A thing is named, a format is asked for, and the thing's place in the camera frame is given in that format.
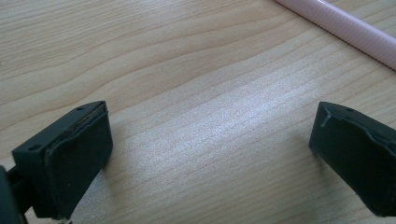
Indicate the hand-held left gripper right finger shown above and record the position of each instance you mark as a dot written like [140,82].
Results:
[358,161]

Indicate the white toothbrush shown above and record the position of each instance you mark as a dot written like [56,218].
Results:
[348,28]

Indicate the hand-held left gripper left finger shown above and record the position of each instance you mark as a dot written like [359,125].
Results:
[71,161]

